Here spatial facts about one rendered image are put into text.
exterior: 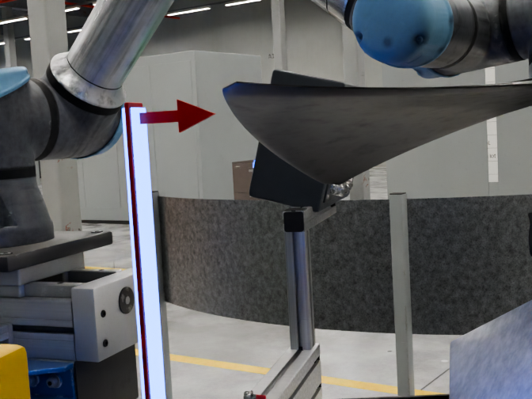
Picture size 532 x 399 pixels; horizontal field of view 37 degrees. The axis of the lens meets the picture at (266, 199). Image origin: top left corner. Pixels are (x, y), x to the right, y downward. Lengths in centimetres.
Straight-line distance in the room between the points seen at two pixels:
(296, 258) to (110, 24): 40
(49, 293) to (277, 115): 56
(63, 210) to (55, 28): 160
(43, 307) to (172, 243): 194
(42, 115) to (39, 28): 625
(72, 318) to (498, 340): 57
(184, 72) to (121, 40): 927
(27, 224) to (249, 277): 161
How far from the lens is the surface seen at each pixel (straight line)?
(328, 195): 116
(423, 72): 84
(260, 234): 255
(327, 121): 54
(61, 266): 109
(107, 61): 111
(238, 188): 756
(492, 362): 55
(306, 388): 108
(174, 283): 295
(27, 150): 109
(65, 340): 100
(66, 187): 728
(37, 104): 110
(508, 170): 678
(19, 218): 106
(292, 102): 49
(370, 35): 69
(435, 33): 69
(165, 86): 1056
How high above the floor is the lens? 116
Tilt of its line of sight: 5 degrees down
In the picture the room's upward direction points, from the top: 3 degrees counter-clockwise
